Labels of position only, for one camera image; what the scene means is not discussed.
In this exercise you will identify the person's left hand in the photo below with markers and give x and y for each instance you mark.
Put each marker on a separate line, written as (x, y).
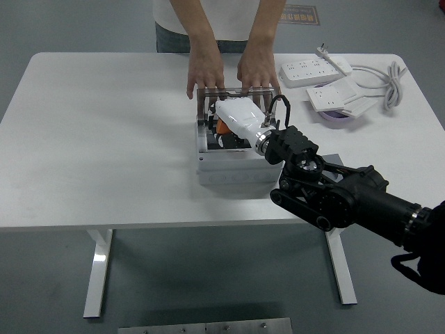
(259, 69)

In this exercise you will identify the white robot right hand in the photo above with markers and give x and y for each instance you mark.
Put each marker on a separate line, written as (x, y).
(240, 115)

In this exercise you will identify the person's right hand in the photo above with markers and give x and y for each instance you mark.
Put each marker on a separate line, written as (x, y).
(205, 69)

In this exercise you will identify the orange cylindrical battery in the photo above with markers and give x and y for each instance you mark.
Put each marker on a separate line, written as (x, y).
(222, 127)

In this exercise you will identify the clear hinged box lid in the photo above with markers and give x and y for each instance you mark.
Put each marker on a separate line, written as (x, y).
(201, 104)

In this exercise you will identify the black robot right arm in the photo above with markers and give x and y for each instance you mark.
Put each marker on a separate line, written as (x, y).
(347, 198)

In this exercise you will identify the person's right forearm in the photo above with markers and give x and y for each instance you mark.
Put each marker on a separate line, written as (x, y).
(194, 28)

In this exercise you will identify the person's left forearm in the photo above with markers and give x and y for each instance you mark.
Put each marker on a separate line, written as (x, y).
(264, 24)

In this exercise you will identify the grey plastic junction box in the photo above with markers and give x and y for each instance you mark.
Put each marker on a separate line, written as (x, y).
(236, 168)

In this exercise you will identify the wide white power strip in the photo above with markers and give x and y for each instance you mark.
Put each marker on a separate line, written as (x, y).
(306, 74)

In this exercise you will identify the person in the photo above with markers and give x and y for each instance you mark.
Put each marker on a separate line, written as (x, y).
(229, 21)

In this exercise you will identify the brown floor sign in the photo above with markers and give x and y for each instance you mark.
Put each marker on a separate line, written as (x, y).
(302, 15)

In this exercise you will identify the slim white power strip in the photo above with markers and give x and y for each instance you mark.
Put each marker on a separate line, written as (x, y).
(340, 64)

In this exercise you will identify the blank white square panel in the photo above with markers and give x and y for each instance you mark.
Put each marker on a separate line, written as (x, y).
(346, 87)

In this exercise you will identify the grey block with round hole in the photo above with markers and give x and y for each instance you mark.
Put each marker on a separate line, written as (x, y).
(334, 158)

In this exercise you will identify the white table leg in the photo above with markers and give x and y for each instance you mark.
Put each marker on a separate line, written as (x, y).
(97, 271)
(342, 271)

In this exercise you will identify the white wall socket panel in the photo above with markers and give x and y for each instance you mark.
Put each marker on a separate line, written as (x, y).
(323, 97)

